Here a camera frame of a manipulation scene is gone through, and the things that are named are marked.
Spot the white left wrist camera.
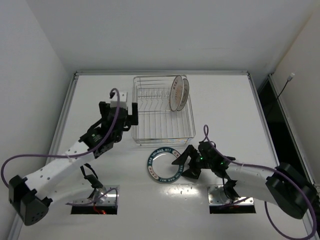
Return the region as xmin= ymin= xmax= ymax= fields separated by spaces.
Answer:
xmin=110 ymin=91 xmax=128 ymax=110

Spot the plate with dark green rim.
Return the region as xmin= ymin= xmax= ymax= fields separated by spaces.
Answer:
xmin=146 ymin=146 xmax=185 ymax=184

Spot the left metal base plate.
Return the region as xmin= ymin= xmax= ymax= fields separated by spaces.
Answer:
xmin=67 ymin=185 xmax=120 ymax=208

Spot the white plate with green rings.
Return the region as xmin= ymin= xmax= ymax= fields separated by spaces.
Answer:
xmin=179 ymin=78 xmax=190 ymax=110

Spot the metal wire dish rack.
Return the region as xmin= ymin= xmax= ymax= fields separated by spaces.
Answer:
xmin=132 ymin=74 xmax=196 ymax=146

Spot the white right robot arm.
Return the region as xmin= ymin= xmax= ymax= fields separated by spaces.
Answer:
xmin=172 ymin=141 xmax=319 ymax=219

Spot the metal base plate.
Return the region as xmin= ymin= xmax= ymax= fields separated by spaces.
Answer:
xmin=207 ymin=184 xmax=254 ymax=207
xmin=67 ymin=185 xmax=120 ymax=208

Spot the plate with orange sunburst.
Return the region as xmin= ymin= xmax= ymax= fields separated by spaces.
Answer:
xmin=169 ymin=75 xmax=184 ymax=112

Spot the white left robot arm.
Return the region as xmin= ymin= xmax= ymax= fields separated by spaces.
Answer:
xmin=8 ymin=101 xmax=139 ymax=226

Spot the black wall cable with plug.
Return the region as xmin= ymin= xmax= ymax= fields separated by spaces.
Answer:
xmin=276 ymin=72 xmax=296 ymax=101

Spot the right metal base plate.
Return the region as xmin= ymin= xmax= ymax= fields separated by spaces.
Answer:
xmin=207 ymin=184 xmax=254 ymax=207

